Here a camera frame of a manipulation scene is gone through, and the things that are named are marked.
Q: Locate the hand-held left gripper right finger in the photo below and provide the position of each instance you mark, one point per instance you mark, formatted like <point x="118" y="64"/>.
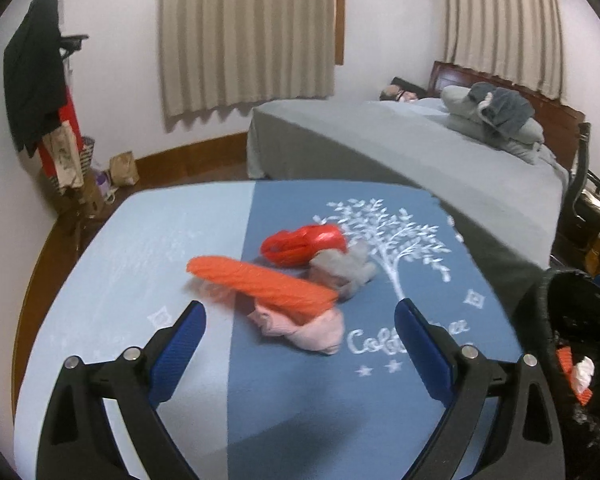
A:
<point x="425" y="355"/>

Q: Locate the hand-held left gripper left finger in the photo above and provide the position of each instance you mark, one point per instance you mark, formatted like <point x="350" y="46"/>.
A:
<point x="180" y="350"/>

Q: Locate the black trash bin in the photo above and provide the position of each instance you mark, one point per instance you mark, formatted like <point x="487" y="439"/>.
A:
<point x="545" y="320"/>

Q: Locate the white fluffy cloth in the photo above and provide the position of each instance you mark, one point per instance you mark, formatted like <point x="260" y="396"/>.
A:
<point x="583" y="371"/>

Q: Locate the blue printed tablecloth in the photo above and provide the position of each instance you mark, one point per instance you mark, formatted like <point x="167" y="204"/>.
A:
<point x="130" y="270"/>

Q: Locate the long orange knit cloth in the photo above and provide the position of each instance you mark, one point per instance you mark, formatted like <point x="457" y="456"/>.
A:
<point x="265" y="285"/>

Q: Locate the pink sock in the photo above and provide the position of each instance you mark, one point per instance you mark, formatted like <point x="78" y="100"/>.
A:
<point x="310" y="335"/>

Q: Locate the grey sock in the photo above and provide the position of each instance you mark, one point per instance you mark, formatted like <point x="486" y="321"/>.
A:
<point x="340" y="265"/>

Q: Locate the red shiny ribbon bundle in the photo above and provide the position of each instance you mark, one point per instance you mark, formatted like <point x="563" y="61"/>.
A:
<point x="310" y="242"/>

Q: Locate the purple bottle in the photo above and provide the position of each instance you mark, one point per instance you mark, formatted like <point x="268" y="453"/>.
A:
<point x="103" y="185"/>

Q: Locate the brown paper bag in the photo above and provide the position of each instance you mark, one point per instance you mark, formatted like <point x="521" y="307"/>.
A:
<point x="124" y="170"/>

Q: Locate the woven basket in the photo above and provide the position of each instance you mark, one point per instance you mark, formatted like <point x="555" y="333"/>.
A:
<point x="88" y="152"/>

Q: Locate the grey bed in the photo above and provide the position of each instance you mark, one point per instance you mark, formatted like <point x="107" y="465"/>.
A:
<point x="380" y="135"/>

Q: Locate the beige printed tote bag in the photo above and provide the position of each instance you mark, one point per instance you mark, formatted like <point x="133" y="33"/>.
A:
<point x="65" y="155"/>

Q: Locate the black chair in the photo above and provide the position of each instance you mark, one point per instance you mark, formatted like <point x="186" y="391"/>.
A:
<point x="582" y="160"/>

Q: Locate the grey pillow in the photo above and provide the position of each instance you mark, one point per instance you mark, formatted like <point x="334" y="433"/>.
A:
<point x="455" y="105"/>

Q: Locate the dark grey folded clothes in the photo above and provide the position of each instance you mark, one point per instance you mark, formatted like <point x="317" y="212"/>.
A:
<point x="505" y="105"/>

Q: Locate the red garment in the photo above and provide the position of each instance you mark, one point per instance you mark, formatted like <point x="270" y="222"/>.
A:
<point x="72" y="110"/>

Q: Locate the dark patterned cushion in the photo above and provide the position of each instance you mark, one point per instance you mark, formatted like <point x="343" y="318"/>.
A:
<point x="400" y="91"/>

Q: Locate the brown wooden headboard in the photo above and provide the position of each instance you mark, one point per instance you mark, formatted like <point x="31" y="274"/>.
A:
<point x="555" y="110"/>

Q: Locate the wide beige striped curtain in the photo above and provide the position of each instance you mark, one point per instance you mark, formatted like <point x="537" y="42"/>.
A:
<point x="250" y="35"/>

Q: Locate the narrow beige striped curtain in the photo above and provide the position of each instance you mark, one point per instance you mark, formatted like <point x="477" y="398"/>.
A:
<point x="500" y="25"/>

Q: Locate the black wall bracket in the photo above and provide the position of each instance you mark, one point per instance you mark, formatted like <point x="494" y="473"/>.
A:
<point x="75" y="40"/>

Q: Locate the wooden window frame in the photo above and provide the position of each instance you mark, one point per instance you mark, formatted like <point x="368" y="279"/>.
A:
<point x="339" y="10"/>

